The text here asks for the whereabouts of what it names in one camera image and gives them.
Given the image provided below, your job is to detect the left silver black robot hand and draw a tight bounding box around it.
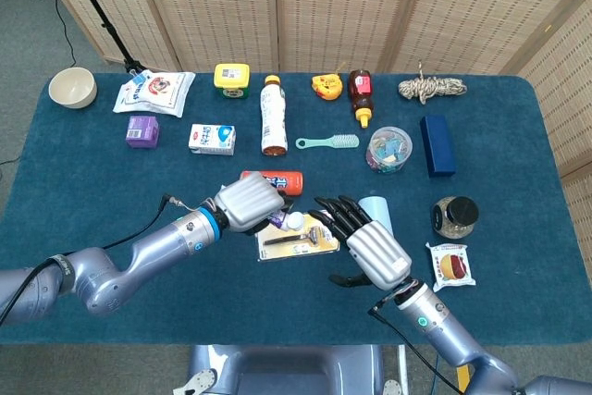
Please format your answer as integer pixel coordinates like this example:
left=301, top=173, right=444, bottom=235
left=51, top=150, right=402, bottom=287
left=213, top=171, right=295, bottom=235

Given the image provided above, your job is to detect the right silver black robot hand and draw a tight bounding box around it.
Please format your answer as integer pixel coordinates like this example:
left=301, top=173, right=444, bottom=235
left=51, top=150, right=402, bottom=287
left=308, top=194, right=413, bottom=290

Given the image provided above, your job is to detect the purple toothpaste tube white cap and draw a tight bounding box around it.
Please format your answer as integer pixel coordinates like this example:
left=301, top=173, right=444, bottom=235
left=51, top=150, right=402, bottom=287
left=267, top=209, right=306, bottom=232

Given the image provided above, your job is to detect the razor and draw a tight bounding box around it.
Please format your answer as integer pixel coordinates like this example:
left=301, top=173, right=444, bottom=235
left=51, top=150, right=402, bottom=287
left=255, top=216, right=341, bottom=263

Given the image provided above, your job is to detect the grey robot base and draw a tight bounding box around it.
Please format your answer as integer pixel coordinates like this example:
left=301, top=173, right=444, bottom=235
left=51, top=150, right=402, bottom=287
left=174, top=343, right=408, bottom=395

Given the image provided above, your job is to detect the light blue plastic mug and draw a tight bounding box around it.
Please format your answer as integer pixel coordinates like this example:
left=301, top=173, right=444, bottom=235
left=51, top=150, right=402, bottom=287
left=358, top=195, right=397, bottom=239

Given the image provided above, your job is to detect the orange soda can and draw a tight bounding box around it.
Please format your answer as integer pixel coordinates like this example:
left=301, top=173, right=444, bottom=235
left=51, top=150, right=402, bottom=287
left=239, top=170, right=305, bottom=197

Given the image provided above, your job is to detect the white blue milk carton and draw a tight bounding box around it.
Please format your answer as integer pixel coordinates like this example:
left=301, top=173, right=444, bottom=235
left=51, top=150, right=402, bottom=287
left=188, top=123, right=237, bottom=157

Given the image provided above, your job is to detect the white snack packet fruit picture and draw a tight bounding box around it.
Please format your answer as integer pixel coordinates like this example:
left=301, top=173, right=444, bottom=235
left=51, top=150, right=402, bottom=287
left=425, top=241, right=477, bottom=294

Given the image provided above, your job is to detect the glass jar black lid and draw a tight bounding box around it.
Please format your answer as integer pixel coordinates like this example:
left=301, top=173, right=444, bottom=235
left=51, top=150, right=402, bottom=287
left=431, top=195, right=480, bottom=240

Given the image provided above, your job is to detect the tea bottle yellow cap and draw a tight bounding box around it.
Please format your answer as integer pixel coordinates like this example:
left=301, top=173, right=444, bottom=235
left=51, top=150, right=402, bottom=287
left=260, top=74, right=289, bottom=157

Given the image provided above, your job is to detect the clear jar of binder clips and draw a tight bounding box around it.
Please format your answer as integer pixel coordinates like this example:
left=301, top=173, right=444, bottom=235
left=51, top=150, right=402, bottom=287
left=365, top=125, right=413, bottom=175

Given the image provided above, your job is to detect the mint green brush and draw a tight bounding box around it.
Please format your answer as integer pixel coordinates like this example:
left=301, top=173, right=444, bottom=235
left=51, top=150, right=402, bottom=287
left=295, top=133, right=360, bottom=152

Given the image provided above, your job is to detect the white pole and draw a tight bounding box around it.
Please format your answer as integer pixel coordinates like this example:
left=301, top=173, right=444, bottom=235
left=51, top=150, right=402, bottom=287
left=396, top=344, right=411, bottom=395

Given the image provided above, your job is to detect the dark blue rectangular box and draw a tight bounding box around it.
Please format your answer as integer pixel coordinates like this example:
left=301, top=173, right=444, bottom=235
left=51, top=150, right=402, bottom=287
left=419, top=114, right=458, bottom=179

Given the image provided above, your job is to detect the green jar yellow lid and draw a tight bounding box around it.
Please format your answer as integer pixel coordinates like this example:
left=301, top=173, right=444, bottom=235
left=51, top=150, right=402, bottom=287
left=213, top=62, right=252, bottom=100

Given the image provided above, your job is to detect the small purple carton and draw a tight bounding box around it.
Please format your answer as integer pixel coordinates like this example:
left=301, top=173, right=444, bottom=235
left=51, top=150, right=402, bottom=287
left=125, top=115, right=161, bottom=150

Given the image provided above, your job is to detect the yellow tape measure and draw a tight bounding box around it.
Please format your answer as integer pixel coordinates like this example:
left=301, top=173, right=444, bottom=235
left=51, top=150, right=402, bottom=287
left=311, top=71, right=344, bottom=102

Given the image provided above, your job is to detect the white snack bag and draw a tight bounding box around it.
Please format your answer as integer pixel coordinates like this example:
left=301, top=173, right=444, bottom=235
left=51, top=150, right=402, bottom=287
left=112, top=68, right=197, bottom=118

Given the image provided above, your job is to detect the honey bottle yellow nozzle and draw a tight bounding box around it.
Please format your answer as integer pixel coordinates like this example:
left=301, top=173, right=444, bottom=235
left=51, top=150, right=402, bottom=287
left=347, top=68, right=374, bottom=130

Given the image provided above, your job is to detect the blue tablecloth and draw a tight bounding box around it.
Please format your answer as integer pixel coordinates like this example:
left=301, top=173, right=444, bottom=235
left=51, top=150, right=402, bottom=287
left=0, top=71, right=592, bottom=346

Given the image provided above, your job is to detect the beige bowl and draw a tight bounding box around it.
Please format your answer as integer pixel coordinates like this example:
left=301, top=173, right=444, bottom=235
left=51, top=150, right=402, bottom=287
left=48, top=67, right=99, bottom=110

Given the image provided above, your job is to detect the black tripod stand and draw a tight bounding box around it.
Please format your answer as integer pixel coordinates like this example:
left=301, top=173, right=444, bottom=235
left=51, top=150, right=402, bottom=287
left=58, top=0, right=148, bottom=75

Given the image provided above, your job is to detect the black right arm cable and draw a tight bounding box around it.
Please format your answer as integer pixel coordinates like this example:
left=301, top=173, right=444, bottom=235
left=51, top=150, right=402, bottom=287
left=368, top=292, right=463, bottom=395

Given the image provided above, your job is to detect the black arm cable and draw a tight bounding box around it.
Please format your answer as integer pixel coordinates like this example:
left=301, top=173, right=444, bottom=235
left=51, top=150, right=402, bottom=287
left=368, top=292, right=463, bottom=395
left=0, top=192, right=186, bottom=327

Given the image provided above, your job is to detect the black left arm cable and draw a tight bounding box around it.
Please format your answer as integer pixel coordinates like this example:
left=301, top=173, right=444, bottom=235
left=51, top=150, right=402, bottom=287
left=0, top=192, right=186, bottom=327

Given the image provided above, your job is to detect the beige rope bundle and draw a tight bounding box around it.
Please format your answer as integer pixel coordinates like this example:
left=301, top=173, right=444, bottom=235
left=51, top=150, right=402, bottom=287
left=398, top=59, right=468, bottom=105

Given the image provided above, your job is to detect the black floor cable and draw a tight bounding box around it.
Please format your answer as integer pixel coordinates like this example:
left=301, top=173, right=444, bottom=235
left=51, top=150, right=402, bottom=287
left=54, top=0, right=78, bottom=68

